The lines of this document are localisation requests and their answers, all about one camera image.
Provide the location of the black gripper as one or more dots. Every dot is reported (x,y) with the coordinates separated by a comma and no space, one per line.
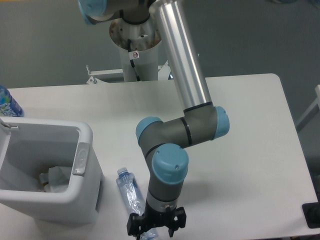
(172,218)

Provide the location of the black clamp at table edge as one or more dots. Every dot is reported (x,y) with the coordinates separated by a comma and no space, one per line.
(312,214)

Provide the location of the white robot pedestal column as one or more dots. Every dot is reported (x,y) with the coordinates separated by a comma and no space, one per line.
(139,63)

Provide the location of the white pedestal base frame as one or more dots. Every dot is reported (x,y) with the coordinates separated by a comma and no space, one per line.
(117,76)

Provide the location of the white trash can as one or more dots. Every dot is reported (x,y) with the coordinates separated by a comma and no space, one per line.
(29,147)

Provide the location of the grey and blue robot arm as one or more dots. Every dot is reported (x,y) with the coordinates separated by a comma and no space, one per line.
(137,27)

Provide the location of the crushed clear plastic bottle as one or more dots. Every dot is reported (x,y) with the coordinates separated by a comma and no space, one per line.
(131,195)

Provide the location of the blue labelled water bottle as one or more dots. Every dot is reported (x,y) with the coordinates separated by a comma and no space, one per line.
(9,107)

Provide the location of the white frame at right edge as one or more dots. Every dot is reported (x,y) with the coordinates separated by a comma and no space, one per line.
(310,112)

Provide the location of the trash inside can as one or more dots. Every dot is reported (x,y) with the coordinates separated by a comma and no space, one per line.
(56,179)

